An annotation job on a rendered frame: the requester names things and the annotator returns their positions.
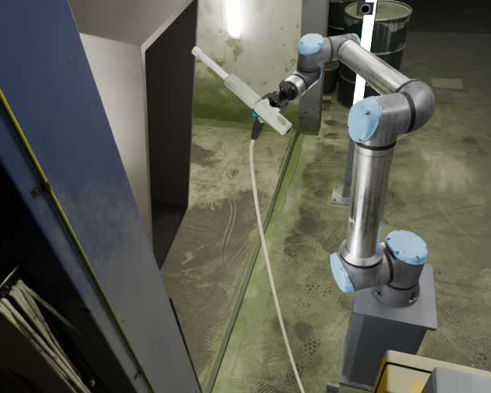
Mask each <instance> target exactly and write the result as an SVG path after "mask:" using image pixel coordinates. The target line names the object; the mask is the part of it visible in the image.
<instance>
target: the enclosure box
mask: <svg viewBox="0 0 491 393"><path fill-rule="evenodd" d="M68 1H69V5H70V8H71V10H72V14H73V16H74V19H75V21H76V25H77V28H78V31H79V35H80V37H81V40H82V42H83V46H84V49H85V52H86V54H87V58H88V61H89V63H90V67H91V70H92V73H93V75H94V79H95V81H96V84H97V88H98V90H99V93H100V96H101V100H102V102H103V105H104V109H105V111H106V114H107V117H108V121H109V123H110V126H111V130H112V132H113V135H114V137H115V141H116V143H117V146H118V150H119V153H120V155H121V158H122V162H123V164H124V167H125V171H126V174H127V176H128V179H129V183H130V186H131V188H132V192H133V195H134V197H135V200H136V203H137V206H138V208H139V211H140V215H141V218H142V220H143V224H144V227H145V229H146V232H147V236H148V239H149V241H150V245H151V248H152V250H153V253H154V257H155V260H156V262H157V266H158V268H159V271H160V273H161V270H162V268H163V266H164V263H165V261H166V259H167V256H168V254H169V251H170V249H171V246H172V244H173V242H174V240H175V237H176V235H177V233H178V230H179V228H180V226H181V223H182V220H183V218H184V217H185V213H186V211H187V209H188V207H189V182H190V166H191V151H192V135H193V105H194V90H195V74H196V56H195V55H194V54H193V53H192V50H193V48H194V47H196V43H197V28H198V12H199V0H68Z"/></svg>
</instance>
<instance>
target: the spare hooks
mask: <svg viewBox="0 0 491 393"><path fill-rule="evenodd" d="M22 266H23V265H22V264H21V263H20V262H16V263H15V264H14V265H13V266H12V267H9V268H8V269H7V271H8V272H5V273H3V274H2V276H1V277H0V295H1V296H2V297H3V298H1V297H0V313H1V314H2V315H3V316H4V317H5V319H6V320H7V321H8V322H9V323H10V324H12V325H13V326H14V327H15V328H16V329H17V330H18V331H19V332H20V333H21V335H22V336H23V337H25V338H26V339H27V340H28V341H29V342H30V344H31V345H32V346H33V347H34V348H35V350H36V351H37V352H38V353H39V354H40V355H41V356H42V357H43V358H44V361H45V362H46V363H47V364H48V365H49V367H50V368H52V369H53V371H54V372H55V373H56V374H57V376H58V377H59V378H60V379H61V380H62V381H63V383H64V384H65V385H66V386H67V388H68V389H69V390H70V391H71V392H72V393H77V392H76V391H75V390H74V388H75V389H76V390H77V391H78V392H79V393H94V392H93V391H92V389H90V387H93V386H94V384H95V382H94V380H91V381H90V382H89V381H87V380H85V379H84V378H83V377H82V376H81V375H80V373H79V371H78V370H77V369H76V368H75V367H74V366H73V364H72V362H71V361H70V359H69V357H68V356H67V355H66V354H65V352H64V351H63V349H62V347H61V345H60V344H59V343H58V341H57V340H56V338H55V336H54V335H53V334H52V333H51V329H50V328H49V327H48V324H47V322H46V320H45V319H44V317H43V316H42V314H41V312H40V311H39V309H38V307H37V305H36V303H35V301H34V299H33V298H35V299H36V300H37V301H39V302H40V303H41V304H42V305H43V306H44V307H45V308H46V309H48V310H49V311H51V312H52V313H53V314H54V315H56V316H57V317H58V318H59V319H60V320H62V321H63V322H64V323H65V324H67V325H68V326H70V327H71V328H72V329H73V330H74V331H76V332H77V333H78V334H79V335H81V333H80V331H79V330H78V329H77V328H76V327H75V326H74V325H73V324H72V323H71V322H70V321H69V320H67V319H66V318H65V317H63V316H62V315H61V314H60V313H59V312H58V311H57V310H56V309H54V308H53V307H52V306H51V305H50V304H49V303H47V302H46V301H44V300H43V299H42V298H41V297H40V296H39V295H38V294H37V293H35V292H34V291H33V290H32V289H31V288H29V287H28V286H27V285H25V284H24V282H23V280H21V279H20V278H22V275H21V274H20V273H19V272H18V270H19V269H20V268H21V267H22ZM12 278H13V279H14V280H15V281H13V280H12ZM10 283H12V284H14V285H12V284H10ZM9 287H10V288H11V290H9V289H8V288H9ZM6 294H7V295H9V296H12V297H13V298H14V300H15V301H16V302H17V303H18V305H19V306H20V308H21V309H22V310H23V312H24V313H25V314H26V315H27V316H28V317H29V318H30V320H31V321H32V322H33V324H34V325H35V327H36V328H37V330H38V331H39V332H40V333H41V334H42V335H43V336H44V338H45V339H46V340H47V342H48V344H49V345H50V347H51V349H52V351H53V352H52V351H51V350H50V349H49V348H48V346H47V345H46V344H45V342H44V341H43V340H42V338H41V337H40V336H39V335H38V334H37V333H36V332H35V331H34V330H33V329H32V328H31V327H30V325H29V324H28V323H27V322H26V321H25V320H24V319H23V317H22V316H21V315H20V314H19V313H18V312H17V311H16V310H15V309H14V307H13V306H12V305H11V303H10V302H9V301H8V300H7V298H5V295H6ZM24 297H25V299H24ZM32 297H33V298H32ZM11 312H12V313H11ZM13 315H14V316H15V317H14V316H13ZM17 320H18V321H19V322H20V323H21V324H22V325H23V326H24V327H25V328H26V329H27V330H28V331H29V332H30V334H31V335H32V336H33V337H34V338H35V340H36V341H37V343H38V344H39V345H40V346H39V345H38V344H37V343H36V342H35V341H34V340H33V339H32V338H31V337H30V336H29V334H28V333H27V331H26V330H25V329H24V328H23V326H22V325H21V324H20V323H19V322H18V321H17ZM81 336H82V335H81ZM41 347H42V348H41ZM44 350H45V351H46V352H47V353H48V354H47V353H46V352H45V351H44ZM48 355H49V356H50V357H51V358H50V357H49V356H48ZM59 366H60V367H61V368H60V367H59ZM68 382H69V383H68ZM70 384H71V385H72V386H73V387H74V388H73V387H72V386H71V385H70Z"/></svg>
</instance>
